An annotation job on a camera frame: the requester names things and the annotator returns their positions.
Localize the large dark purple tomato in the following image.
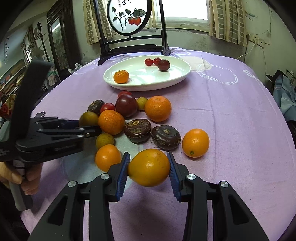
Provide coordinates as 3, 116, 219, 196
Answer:
115, 94, 138, 118

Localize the white plastic bag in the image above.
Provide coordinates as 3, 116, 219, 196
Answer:
68, 62, 83, 75

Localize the window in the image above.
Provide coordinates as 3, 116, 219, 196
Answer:
159, 0, 210, 25

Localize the white power cable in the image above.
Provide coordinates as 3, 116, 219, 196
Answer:
235, 42, 258, 62

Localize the purple tablecloth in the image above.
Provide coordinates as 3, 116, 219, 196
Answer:
20, 47, 296, 241

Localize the large mandarin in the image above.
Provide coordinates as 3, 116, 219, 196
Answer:
98, 110, 125, 136
144, 96, 172, 122

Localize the wall socket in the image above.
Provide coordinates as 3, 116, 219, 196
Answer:
248, 34, 265, 48

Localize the small mandarin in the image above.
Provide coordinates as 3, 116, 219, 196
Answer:
113, 70, 129, 84

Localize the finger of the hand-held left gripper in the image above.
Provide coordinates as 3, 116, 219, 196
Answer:
30, 116, 81, 130
32, 125, 102, 145

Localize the dark water chestnut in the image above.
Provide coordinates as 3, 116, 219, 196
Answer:
87, 99, 105, 115
124, 118, 152, 144
151, 125, 182, 151

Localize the dark wooden cabinet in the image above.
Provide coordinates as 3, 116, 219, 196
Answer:
46, 0, 81, 75

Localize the smooth orange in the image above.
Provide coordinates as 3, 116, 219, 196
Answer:
95, 144, 122, 172
127, 149, 171, 188
182, 128, 210, 158

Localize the small dark purple tomato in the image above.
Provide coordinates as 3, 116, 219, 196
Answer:
158, 59, 171, 71

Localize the white oval plate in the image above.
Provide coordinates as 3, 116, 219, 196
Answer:
103, 55, 191, 91

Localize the bookshelf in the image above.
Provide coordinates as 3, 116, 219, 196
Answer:
0, 58, 28, 98

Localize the person's left hand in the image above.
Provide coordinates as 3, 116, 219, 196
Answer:
0, 161, 43, 195

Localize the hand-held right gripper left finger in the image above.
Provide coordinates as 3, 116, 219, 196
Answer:
29, 152, 131, 241

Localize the beige checked curtain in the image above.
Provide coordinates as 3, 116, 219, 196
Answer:
209, 0, 247, 48
83, 0, 114, 45

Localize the round painted table screen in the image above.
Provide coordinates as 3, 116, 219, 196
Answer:
92, 0, 173, 66

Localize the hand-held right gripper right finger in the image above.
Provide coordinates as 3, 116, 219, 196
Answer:
166, 152, 270, 241

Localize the white standing fan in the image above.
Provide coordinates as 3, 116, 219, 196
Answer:
31, 47, 46, 62

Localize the small yellow-green citrus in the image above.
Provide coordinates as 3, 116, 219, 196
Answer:
136, 97, 148, 111

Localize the blue clothes pile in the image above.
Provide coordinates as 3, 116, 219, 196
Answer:
266, 70, 296, 121

